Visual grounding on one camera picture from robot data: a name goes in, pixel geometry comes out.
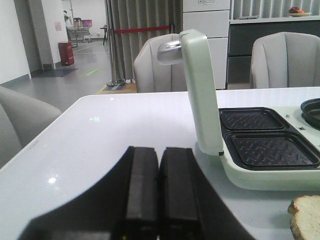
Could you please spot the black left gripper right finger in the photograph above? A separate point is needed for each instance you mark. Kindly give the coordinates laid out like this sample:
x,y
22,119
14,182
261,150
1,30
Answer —
x,y
189,208

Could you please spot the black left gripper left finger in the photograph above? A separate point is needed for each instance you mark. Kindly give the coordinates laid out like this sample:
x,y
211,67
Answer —
x,y
122,205

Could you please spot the white bread slice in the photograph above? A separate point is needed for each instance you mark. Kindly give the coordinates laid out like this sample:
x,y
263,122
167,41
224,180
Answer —
x,y
305,221

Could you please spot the green sandwich maker lid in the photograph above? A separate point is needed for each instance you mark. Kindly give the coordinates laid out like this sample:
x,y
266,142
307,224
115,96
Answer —
x,y
192,50

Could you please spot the green breakfast maker base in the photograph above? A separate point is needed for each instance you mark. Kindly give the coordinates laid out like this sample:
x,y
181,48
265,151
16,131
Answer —
x,y
261,148

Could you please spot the beige armchair left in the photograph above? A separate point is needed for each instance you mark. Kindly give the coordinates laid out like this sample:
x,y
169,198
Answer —
x,y
150,76

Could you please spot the beige armchair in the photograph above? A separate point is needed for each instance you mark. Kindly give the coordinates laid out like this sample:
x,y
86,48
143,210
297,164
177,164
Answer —
x,y
150,76
285,60

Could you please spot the grey armchair near left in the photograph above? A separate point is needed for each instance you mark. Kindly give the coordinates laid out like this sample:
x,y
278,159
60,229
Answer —
x,y
22,118

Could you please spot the black round frying pan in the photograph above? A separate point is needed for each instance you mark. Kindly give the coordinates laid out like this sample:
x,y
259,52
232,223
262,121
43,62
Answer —
x,y
311,112

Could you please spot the red trash bin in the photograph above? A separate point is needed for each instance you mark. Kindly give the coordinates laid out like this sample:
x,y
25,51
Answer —
x,y
66,53

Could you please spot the beige armchair right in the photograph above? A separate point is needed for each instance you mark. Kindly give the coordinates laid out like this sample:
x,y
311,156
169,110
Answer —
x,y
285,60

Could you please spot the dark kitchen counter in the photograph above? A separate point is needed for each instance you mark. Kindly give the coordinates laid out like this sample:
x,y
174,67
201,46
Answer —
x,y
243,33

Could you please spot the white refrigerator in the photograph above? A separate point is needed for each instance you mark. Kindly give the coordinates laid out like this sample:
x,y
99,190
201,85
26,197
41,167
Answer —
x,y
211,17

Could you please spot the fruit plate on counter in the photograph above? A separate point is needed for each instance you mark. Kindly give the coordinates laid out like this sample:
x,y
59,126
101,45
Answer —
x,y
297,12

